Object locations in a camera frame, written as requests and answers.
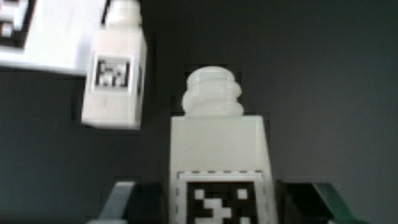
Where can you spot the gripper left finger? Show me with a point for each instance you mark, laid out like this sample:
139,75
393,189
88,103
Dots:
134,204

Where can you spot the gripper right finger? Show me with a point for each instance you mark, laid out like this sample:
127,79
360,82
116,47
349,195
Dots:
312,205

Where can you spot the white table leg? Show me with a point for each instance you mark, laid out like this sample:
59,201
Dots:
221,185
115,85

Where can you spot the white square table top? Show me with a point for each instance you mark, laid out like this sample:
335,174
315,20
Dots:
47,28

